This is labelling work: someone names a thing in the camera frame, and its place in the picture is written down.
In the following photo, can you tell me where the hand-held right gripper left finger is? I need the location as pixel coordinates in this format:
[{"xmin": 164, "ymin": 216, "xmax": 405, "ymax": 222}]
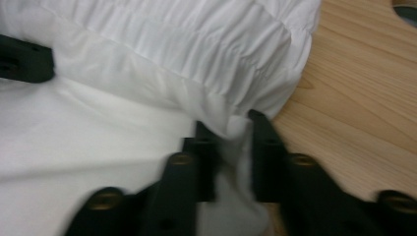
[{"xmin": 181, "ymin": 120, "xmax": 224, "ymax": 203}]

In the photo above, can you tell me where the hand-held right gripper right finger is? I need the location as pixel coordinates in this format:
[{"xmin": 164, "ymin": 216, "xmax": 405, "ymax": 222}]
[{"xmin": 247, "ymin": 108, "xmax": 290, "ymax": 204}]

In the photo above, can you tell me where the white pleated skirt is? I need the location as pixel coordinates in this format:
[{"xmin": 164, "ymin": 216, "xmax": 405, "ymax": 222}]
[{"xmin": 0, "ymin": 0, "xmax": 323, "ymax": 236}]

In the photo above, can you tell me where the grey round table grommet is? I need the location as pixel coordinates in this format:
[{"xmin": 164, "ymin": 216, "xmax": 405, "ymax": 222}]
[{"xmin": 391, "ymin": 0, "xmax": 417, "ymax": 28}]

